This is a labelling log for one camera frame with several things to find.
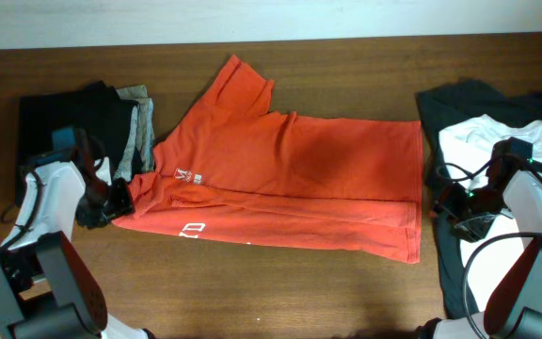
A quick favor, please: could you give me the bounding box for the red orange printed t-shirt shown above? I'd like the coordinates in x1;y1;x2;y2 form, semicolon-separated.
116;56;423;264

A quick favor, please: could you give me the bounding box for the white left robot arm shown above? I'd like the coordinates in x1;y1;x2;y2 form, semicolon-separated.
0;127;154;339

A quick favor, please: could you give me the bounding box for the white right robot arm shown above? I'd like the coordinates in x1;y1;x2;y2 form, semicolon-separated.
417;137;542;338

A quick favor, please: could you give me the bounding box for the folded white patterned garment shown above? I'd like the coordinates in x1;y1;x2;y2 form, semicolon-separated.
113;106;138;182

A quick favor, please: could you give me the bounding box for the white t-shirt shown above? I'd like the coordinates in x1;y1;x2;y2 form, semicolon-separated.
443;137;542;311

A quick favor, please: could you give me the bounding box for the folded black garment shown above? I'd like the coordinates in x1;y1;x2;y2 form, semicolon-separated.
15;80;143;207

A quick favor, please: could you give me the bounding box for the dark green t-shirt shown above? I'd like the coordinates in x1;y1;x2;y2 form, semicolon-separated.
415;78;542;321

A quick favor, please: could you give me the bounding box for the folded olive grey garment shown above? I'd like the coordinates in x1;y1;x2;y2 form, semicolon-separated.
117;85;155;173

